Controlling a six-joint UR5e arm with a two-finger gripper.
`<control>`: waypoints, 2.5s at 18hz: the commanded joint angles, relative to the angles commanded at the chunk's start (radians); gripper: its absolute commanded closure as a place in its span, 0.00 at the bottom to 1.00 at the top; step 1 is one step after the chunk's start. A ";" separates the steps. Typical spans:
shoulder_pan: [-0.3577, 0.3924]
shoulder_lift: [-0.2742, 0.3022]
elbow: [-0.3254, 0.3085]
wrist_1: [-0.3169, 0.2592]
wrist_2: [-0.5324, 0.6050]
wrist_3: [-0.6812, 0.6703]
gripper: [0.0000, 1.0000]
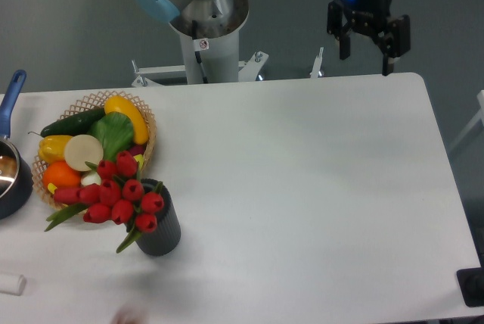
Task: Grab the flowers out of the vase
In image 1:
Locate yellow squash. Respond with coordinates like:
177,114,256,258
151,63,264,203
104,95,149,145

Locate yellow banana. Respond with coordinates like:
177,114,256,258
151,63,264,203
47,183,57,194

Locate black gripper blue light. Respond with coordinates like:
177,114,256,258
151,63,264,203
327,0,411,76

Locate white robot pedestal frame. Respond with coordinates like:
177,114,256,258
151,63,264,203
131,28,325,88

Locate green leafy vegetable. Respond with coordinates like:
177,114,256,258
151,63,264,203
88,112,134,161

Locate purple vegetable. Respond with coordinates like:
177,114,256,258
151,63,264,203
128,145,145,156

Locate woven wicker basket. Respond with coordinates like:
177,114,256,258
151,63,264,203
31,89,157,214

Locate black device table corner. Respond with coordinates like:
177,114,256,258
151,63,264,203
456,267,483,307

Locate yellow bell pepper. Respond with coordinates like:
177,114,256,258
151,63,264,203
38,135,73,164

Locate white chair frame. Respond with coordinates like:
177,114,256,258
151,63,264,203
448,90,483,157

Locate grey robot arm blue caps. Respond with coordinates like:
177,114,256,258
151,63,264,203
135,0,411,84

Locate orange fruit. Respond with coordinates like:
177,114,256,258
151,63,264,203
42,161,81,188

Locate white cylinder object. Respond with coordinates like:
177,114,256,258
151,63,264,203
0,273,26,296

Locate cream round disc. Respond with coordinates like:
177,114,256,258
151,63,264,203
64,135,104,172

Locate green cucumber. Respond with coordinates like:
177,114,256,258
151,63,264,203
29,107,105,138

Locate white garlic bulb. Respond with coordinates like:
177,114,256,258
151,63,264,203
81,170,102,187

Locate red tulip bouquet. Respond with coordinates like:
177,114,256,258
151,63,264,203
45,151,169,253

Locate dark grey ribbed vase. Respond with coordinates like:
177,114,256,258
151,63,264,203
135,186,182,257

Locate dark pot blue handle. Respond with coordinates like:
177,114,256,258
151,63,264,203
1,70,33,220

